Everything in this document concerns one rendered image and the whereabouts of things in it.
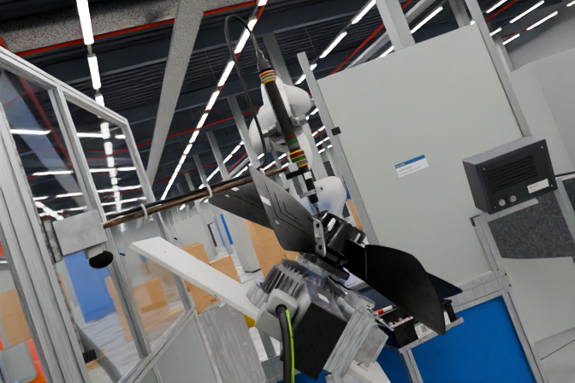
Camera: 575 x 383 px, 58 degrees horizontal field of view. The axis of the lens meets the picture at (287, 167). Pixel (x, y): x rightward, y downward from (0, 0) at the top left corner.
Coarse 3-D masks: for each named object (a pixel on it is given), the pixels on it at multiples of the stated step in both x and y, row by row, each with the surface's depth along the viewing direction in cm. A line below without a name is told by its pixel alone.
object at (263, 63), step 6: (258, 54) 146; (258, 60) 146; (264, 60) 145; (258, 66) 145; (264, 66) 144; (300, 168) 142; (306, 168) 143; (306, 174) 142; (306, 180) 142; (312, 180) 143; (306, 186) 142; (312, 186) 142; (312, 198) 142
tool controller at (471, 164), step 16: (512, 144) 181; (528, 144) 175; (544, 144) 175; (464, 160) 183; (480, 160) 176; (496, 160) 174; (512, 160) 175; (528, 160) 175; (544, 160) 176; (480, 176) 175; (496, 176) 175; (512, 176) 176; (528, 176) 176; (544, 176) 177; (480, 192) 178; (496, 192) 176; (512, 192) 177; (528, 192) 177; (544, 192) 178; (480, 208) 183; (496, 208) 177
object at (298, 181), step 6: (294, 162) 141; (288, 168) 140; (294, 168) 141; (288, 174) 141; (294, 174) 139; (300, 174) 141; (294, 180) 142; (300, 180) 141; (294, 186) 142; (300, 186) 140; (300, 192) 141; (306, 192) 140; (312, 192) 140; (300, 198) 143
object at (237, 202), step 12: (228, 192) 143; (240, 192) 144; (252, 192) 145; (216, 204) 137; (228, 204) 138; (240, 204) 139; (252, 204) 140; (240, 216) 136; (252, 216) 136; (264, 216) 137
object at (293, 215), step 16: (256, 176) 112; (272, 192) 113; (272, 208) 108; (288, 208) 115; (304, 208) 123; (272, 224) 103; (288, 224) 111; (304, 224) 119; (288, 240) 107; (304, 240) 116
